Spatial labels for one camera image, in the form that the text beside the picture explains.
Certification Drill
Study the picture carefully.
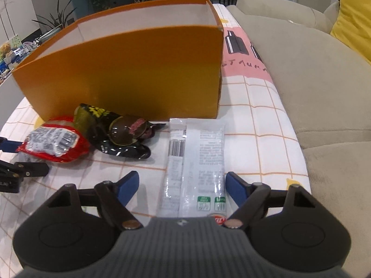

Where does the beige sofa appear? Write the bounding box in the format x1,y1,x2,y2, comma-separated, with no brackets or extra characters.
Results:
226,0,371,268

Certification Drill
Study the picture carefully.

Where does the black green snack packet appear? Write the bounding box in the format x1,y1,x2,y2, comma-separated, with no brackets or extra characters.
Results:
72,103,167,160

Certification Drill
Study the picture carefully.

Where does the red packet with white label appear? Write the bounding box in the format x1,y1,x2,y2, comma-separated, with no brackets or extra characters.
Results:
16,115,92,163

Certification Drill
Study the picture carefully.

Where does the yellow cushion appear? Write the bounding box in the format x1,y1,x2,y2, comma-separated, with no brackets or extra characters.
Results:
330,0,371,64

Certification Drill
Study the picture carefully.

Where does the white snack packet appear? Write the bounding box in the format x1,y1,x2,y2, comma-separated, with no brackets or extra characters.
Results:
157,117,227,225

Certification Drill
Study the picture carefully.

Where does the orange cardboard box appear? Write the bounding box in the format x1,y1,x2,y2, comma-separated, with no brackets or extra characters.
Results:
12,0,225,122

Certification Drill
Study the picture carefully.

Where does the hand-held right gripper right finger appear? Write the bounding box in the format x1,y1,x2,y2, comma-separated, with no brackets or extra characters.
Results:
224,171,319,229

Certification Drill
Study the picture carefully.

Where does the checked tablecloth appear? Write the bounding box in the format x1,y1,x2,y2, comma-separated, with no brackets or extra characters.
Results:
0,3,312,223

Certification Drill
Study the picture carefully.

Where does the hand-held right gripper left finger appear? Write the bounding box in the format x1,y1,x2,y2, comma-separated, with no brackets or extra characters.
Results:
43,170,144,231

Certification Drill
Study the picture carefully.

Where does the long-leaf potted plant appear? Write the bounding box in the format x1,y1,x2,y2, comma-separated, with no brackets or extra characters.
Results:
32,0,77,35

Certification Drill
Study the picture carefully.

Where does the white shelf with toys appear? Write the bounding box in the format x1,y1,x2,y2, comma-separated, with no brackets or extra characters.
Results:
0,35,44,85

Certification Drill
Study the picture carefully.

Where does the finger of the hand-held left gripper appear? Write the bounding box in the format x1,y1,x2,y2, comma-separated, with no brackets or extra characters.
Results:
0,137,25,154
0,160,50,178

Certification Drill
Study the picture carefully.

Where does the grey plant pot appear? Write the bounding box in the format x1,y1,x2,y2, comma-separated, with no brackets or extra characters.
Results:
38,29,63,42

